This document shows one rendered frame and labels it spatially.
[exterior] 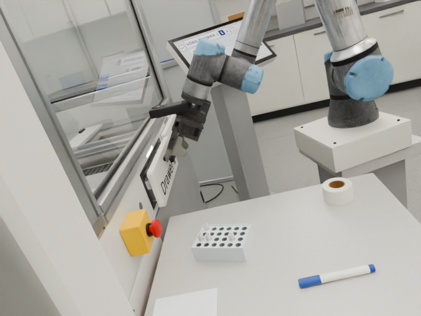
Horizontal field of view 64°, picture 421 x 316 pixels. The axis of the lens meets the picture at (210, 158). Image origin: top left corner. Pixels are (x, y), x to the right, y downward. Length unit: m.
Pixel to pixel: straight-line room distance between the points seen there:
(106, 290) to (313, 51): 3.69
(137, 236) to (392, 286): 0.48
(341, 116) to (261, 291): 0.62
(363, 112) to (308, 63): 2.73
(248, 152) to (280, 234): 1.22
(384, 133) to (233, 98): 1.01
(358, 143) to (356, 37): 0.29
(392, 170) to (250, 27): 0.62
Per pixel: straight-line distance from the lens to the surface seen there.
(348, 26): 0.93
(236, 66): 0.91
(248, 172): 2.02
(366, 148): 1.04
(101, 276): 0.17
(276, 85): 3.82
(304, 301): 0.66
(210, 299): 0.69
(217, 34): 1.89
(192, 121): 0.94
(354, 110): 1.09
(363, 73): 0.92
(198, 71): 0.91
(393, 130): 1.08
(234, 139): 1.91
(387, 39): 3.95
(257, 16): 1.02
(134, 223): 0.73
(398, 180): 1.22
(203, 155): 2.71
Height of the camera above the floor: 1.25
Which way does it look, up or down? 22 degrees down
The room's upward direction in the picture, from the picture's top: 17 degrees counter-clockwise
